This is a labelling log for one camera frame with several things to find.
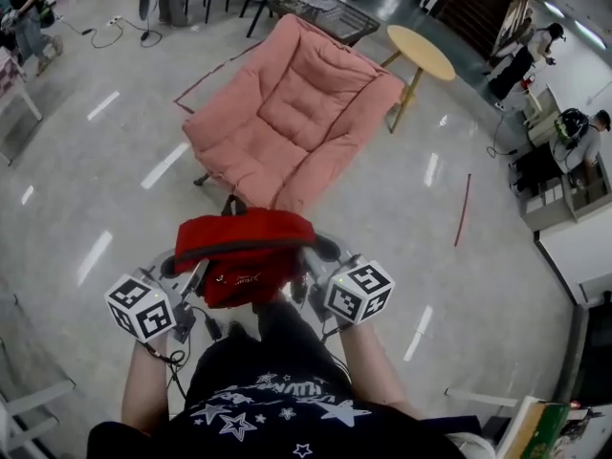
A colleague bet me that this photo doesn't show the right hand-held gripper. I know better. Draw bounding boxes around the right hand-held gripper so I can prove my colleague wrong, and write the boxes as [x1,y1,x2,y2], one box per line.
[299,233,398,335]

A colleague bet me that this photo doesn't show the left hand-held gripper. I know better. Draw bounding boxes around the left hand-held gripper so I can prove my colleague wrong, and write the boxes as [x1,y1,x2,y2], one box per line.
[103,250,212,345]

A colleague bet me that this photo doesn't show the red backpack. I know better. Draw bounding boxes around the red backpack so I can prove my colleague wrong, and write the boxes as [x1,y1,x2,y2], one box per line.
[171,192,320,312]

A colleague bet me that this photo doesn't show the pink cushioned lounge chair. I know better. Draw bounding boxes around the pink cushioned lounge chair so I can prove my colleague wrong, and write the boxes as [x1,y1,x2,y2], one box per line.
[180,11,408,215]

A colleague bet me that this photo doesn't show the person's left forearm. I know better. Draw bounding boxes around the person's left forearm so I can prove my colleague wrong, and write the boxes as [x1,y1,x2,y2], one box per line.
[119,338,174,435]

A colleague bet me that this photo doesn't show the person's right forearm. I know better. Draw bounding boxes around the person's right forearm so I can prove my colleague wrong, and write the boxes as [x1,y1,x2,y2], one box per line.
[333,320,423,421]

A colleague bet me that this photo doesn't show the person's black trousers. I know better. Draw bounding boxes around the person's black trousers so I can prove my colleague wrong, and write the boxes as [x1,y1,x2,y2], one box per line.
[224,299,337,354]

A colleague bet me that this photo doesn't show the straight red floor tape strip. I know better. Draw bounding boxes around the straight red floor tape strip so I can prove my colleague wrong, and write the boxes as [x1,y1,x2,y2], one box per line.
[451,172,474,249]

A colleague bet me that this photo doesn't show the person's black star-print T-shirt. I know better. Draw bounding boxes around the person's black star-print T-shirt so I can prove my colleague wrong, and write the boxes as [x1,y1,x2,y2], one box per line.
[86,337,482,459]

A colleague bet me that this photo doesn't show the red floor tape outline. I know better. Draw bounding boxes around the red floor tape outline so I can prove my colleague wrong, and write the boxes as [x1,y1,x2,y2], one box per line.
[171,39,270,115]

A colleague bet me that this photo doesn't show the round wooden side table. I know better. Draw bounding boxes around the round wooden side table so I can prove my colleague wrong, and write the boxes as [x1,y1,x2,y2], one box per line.
[381,23,457,136]

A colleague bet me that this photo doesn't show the glass-top coffee table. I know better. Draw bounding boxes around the glass-top coffee table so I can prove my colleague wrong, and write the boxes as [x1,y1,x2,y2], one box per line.
[266,0,383,49]

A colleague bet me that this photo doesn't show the white table with checkered cloth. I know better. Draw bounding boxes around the white table with checkered cloth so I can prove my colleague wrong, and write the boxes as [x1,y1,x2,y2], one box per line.
[0,44,45,167]

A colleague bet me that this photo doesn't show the papers on glass table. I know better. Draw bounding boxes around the papers on glass table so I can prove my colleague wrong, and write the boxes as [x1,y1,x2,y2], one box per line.
[304,0,346,24]

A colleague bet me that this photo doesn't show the white cabinet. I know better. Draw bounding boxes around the white cabinet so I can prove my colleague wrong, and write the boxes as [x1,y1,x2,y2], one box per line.
[534,211,612,306]

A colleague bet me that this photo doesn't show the green box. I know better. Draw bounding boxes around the green box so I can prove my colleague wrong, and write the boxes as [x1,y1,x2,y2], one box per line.
[517,401,574,459]

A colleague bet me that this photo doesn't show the dark staircase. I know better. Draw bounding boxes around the dark staircase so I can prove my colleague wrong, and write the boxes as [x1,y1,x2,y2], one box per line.
[436,0,521,60]

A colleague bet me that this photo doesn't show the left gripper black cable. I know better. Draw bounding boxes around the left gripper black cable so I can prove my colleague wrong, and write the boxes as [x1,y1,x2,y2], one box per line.
[142,303,227,402]

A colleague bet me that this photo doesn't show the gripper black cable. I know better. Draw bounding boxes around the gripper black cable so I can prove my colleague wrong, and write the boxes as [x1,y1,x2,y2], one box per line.
[142,303,227,402]
[318,317,356,378]

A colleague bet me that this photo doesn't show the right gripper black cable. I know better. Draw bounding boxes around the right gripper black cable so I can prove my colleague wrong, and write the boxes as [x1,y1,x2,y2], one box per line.
[318,317,356,378]

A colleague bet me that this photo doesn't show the power strip with black cable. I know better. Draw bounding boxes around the power strip with black cable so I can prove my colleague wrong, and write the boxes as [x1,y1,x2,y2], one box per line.
[60,13,145,51]

